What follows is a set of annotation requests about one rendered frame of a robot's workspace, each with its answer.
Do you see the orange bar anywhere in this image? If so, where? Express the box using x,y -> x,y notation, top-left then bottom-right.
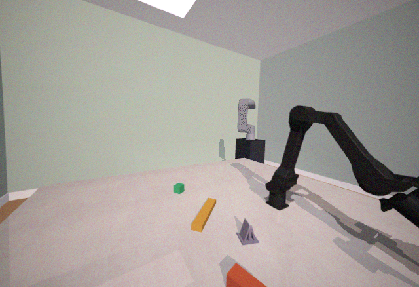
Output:
191,198 -> 216,232

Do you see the small green block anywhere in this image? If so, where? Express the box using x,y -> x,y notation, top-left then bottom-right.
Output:
174,183 -> 185,194

